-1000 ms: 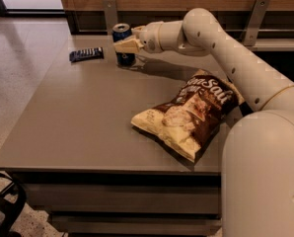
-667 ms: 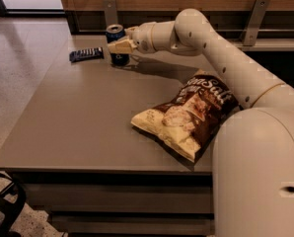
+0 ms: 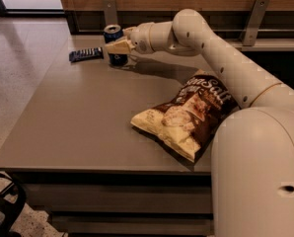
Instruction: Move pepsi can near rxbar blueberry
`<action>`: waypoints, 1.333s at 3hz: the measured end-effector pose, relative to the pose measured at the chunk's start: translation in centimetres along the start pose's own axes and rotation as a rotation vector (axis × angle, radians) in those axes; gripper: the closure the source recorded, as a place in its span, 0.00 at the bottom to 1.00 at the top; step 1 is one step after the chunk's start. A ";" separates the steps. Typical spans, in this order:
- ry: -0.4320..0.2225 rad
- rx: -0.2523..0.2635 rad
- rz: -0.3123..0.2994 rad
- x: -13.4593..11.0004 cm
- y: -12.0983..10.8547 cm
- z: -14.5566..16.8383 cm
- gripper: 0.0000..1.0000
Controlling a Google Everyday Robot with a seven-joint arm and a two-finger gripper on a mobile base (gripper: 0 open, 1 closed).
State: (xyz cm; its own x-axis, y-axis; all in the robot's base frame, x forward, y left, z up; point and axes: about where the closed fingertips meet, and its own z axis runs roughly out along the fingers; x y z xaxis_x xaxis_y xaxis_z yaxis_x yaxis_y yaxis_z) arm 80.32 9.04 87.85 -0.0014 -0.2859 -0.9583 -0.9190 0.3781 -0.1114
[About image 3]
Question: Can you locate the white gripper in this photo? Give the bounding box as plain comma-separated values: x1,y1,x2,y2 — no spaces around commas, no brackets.
106,23,154,54

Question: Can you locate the blue pepsi can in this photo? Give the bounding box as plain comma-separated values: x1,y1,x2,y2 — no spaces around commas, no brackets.
104,25,128,66

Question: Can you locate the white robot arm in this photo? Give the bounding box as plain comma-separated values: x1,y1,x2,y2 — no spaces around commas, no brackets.
106,9,294,237

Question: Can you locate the brown sea salt chip bag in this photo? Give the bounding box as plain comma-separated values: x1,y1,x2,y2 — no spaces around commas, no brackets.
131,69,239,162

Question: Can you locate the grey drawer cabinet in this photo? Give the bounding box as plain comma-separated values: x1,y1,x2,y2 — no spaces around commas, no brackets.
0,35,227,237

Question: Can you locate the upper grey drawer front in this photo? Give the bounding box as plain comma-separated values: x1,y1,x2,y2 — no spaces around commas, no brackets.
24,184,212,214

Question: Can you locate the grey drawer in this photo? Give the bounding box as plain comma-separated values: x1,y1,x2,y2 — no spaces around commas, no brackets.
49,214,214,237
24,184,212,214

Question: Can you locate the lower grey drawer front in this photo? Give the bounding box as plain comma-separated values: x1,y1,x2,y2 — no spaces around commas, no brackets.
49,214,214,237

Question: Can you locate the black chair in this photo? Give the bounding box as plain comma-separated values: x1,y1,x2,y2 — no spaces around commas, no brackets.
0,173,27,237

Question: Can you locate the left metal wall bracket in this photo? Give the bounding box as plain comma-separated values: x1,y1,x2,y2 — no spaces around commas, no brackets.
103,0,118,25

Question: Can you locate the metal wall bracket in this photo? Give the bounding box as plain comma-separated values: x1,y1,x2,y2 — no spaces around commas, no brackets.
241,0,270,46
103,0,118,25

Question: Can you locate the right metal wall bracket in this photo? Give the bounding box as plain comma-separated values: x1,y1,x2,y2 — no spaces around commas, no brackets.
241,0,270,46

